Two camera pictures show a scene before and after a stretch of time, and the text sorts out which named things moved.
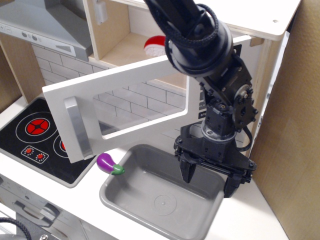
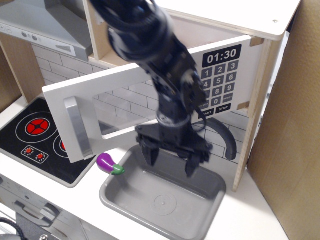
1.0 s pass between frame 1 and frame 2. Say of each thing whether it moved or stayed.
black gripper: moved
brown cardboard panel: stayed
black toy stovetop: stayed
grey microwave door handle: stayed
